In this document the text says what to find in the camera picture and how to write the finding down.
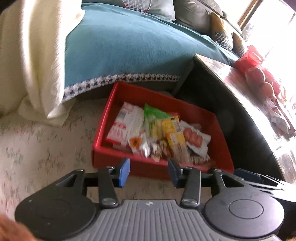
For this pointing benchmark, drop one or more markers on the red plastic bag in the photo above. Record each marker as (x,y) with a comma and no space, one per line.
(261,82)

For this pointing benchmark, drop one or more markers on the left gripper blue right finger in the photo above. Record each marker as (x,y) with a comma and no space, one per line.
(188,178)

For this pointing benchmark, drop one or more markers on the cream white blanket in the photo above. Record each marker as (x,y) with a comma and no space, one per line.
(33,42)

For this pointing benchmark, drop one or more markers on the green bamboo shoot packet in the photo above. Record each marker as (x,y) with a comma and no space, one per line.
(153,122)

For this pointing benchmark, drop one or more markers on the left hand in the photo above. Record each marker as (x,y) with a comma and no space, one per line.
(13,231)

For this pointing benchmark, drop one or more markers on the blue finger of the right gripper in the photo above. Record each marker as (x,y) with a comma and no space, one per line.
(274,187)
(247,175)

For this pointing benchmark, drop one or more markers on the grey sofa cushion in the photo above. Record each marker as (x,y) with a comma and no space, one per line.
(197,16)

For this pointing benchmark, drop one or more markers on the yellow snack packet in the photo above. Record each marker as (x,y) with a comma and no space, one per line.
(175,137)

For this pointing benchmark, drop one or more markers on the red snack bag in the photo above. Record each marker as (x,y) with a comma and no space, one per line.
(174,114)

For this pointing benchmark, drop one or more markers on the sausage packet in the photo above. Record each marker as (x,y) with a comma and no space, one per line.
(196,140)

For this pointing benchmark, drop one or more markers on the brown snack bag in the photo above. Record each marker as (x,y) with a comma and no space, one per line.
(160,149)

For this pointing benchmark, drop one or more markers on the patterned throw pillow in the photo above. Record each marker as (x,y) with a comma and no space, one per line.
(219,33)

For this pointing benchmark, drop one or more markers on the dark coffee table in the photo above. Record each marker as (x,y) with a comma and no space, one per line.
(253,141)

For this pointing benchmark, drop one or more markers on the teal sofa cover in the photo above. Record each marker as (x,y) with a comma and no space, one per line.
(113,43)

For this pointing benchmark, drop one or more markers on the red cardboard box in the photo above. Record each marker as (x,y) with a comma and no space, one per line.
(103,154)

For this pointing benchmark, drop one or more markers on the white long snack packet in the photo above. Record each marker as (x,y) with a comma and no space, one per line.
(127,124)

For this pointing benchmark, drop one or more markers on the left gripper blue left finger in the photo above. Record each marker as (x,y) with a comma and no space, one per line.
(109,178)

